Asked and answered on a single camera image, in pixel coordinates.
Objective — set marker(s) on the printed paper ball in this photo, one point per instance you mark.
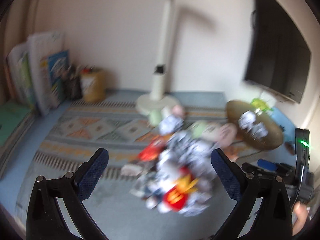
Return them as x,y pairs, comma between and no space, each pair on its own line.
158,166

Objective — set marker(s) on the gold ribbed bowl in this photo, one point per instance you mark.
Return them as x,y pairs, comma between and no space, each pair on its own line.
256,127

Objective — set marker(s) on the red fries plush toy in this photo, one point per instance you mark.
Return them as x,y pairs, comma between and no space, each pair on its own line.
186,184

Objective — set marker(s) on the green tissue box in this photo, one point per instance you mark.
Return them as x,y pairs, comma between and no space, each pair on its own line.
260,104

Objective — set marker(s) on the person's right hand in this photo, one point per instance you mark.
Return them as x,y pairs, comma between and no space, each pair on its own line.
301,211

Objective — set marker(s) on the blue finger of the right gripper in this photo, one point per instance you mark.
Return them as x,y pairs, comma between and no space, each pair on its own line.
267,165

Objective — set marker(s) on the tan cardboard pen cup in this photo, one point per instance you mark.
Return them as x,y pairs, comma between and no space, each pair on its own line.
93,84

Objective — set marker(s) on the white desk lamp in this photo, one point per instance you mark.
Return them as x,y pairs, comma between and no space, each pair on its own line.
157,99

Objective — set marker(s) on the row of upright books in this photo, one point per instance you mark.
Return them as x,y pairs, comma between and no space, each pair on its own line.
38,66

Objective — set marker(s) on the black mesh pen holder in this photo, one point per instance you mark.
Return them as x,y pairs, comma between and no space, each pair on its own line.
71,83

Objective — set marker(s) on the black wall monitor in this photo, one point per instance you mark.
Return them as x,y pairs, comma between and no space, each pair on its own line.
280,57

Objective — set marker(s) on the stack of teal books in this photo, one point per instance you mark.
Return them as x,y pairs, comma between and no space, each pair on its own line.
16,119

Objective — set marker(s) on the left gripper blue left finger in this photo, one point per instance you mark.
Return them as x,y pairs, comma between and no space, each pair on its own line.
44,217

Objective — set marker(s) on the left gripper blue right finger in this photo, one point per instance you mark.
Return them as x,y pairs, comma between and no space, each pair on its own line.
273,220

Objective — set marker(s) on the three-tier dango plush toy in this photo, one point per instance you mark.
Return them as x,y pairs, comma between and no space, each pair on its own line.
223,134

